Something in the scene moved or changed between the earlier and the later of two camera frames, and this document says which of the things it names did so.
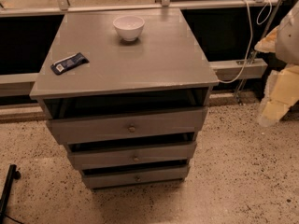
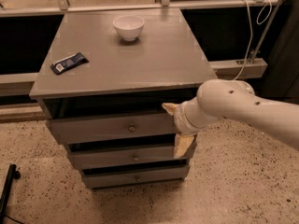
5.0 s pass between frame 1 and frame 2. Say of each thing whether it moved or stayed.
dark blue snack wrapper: stayed
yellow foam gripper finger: moved
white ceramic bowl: stayed
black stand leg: stayed
